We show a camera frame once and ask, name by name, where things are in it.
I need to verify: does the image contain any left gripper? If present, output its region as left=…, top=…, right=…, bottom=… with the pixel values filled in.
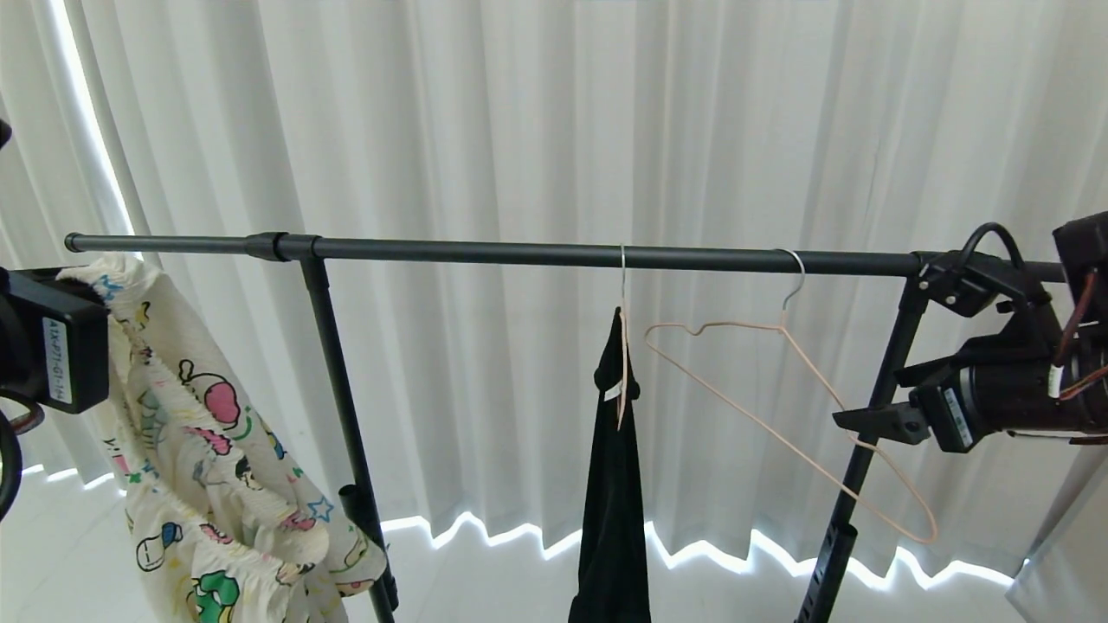
left=0, top=267, right=111, bottom=414

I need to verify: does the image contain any white curtain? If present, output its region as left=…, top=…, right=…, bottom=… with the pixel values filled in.
left=0, top=0, right=1108, bottom=589

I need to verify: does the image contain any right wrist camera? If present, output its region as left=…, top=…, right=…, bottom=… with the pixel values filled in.
left=893, top=249, right=1064, bottom=390

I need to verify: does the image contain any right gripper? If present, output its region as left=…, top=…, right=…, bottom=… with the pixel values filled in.
left=833, top=359, right=1064, bottom=453

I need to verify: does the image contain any pink clothes hanger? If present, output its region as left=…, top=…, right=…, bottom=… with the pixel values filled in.
left=615, top=245, right=632, bottom=432
left=643, top=249, right=940, bottom=544

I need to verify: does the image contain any black short-sleeved shirt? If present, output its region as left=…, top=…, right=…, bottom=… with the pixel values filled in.
left=568, top=307, right=652, bottom=623

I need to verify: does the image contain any black clothes rack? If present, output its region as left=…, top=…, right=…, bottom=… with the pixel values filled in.
left=65, top=231, right=1070, bottom=623

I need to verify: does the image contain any cream printed garment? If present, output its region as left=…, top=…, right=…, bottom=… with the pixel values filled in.
left=56, top=253, right=388, bottom=623

